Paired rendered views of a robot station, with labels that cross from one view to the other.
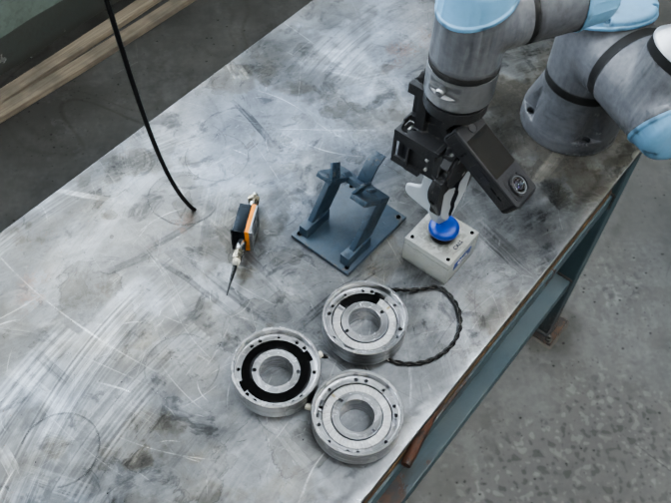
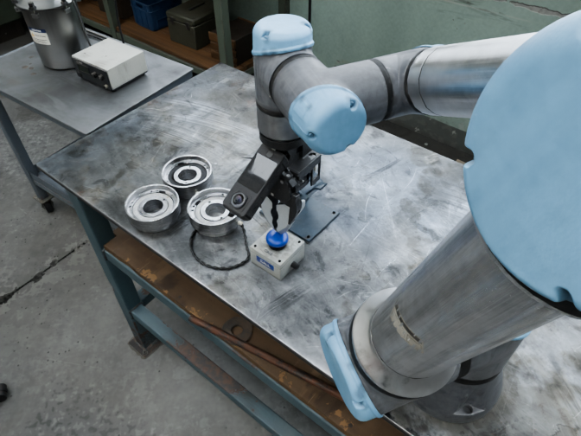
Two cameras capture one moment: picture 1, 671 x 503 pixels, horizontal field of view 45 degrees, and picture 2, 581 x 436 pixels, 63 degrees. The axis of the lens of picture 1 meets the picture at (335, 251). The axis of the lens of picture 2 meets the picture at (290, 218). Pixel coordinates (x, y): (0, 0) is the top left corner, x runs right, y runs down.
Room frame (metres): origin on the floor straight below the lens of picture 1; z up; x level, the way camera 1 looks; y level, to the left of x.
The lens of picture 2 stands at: (0.68, -0.69, 1.48)
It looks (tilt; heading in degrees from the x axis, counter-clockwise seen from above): 46 degrees down; 92
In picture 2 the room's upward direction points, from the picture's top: straight up
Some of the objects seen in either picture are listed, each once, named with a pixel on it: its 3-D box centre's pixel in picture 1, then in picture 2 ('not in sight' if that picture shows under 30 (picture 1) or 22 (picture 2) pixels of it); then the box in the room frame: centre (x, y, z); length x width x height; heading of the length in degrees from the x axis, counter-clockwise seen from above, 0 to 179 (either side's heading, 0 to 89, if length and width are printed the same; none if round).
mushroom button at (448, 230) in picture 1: (441, 235); (277, 244); (0.63, -0.14, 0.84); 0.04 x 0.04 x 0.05
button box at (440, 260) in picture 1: (442, 242); (279, 253); (0.64, -0.14, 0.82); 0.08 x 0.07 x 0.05; 144
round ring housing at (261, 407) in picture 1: (276, 373); (188, 177); (0.43, 0.06, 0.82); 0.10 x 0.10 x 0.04
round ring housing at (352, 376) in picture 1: (356, 418); (153, 208); (0.38, -0.04, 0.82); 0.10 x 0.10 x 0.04
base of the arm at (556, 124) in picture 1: (577, 96); (455, 356); (0.90, -0.35, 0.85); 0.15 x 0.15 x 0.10
